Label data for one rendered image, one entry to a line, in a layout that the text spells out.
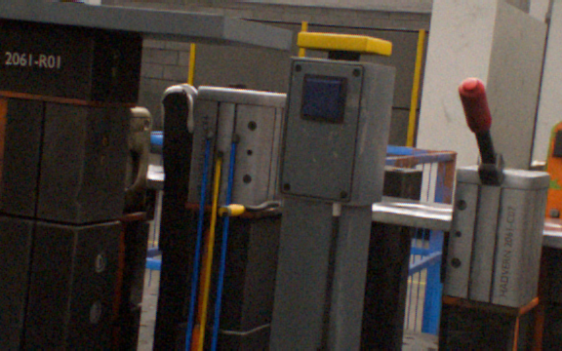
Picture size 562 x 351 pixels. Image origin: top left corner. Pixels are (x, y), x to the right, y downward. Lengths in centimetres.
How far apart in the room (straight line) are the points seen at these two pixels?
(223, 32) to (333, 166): 13
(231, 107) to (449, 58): 813
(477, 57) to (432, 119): 61
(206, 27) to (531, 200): 32
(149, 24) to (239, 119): 20
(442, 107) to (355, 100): 832
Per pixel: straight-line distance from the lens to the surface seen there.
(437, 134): 917
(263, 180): 107
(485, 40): 912
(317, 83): 85
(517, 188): 98
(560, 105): 906
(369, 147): 86
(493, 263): 99
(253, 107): 105
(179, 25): 88
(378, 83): 87
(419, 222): 112
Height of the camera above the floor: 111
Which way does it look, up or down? 4 degrees down
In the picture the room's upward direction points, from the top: 6 degrees clockwise
